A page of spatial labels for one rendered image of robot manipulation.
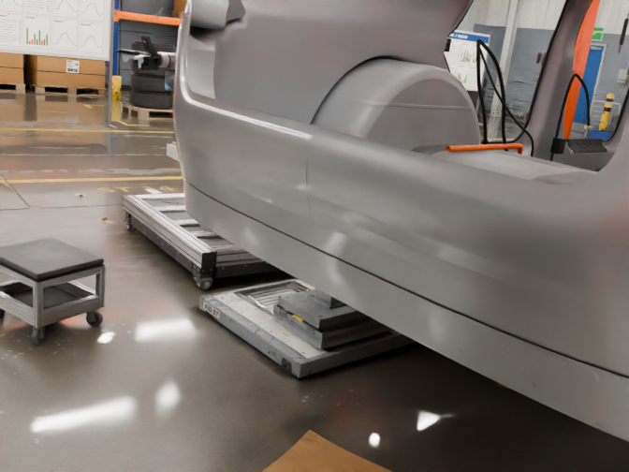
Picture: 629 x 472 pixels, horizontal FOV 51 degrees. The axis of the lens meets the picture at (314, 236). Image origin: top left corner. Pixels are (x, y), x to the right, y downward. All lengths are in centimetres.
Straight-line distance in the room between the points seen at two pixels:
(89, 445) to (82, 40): 710
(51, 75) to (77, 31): 352
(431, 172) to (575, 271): 32
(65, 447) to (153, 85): 826
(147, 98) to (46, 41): 200
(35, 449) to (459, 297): 161
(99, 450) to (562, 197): 177
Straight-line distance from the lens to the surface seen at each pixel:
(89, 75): 1267
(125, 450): 244
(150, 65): 351
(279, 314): 317
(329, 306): 307
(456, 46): 1261
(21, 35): 889
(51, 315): 309
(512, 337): 133
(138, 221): 452
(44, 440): 252
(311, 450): 246
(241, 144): 176
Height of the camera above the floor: 140
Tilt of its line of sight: 16 degrees down
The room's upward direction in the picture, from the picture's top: 7 degrees clockwise
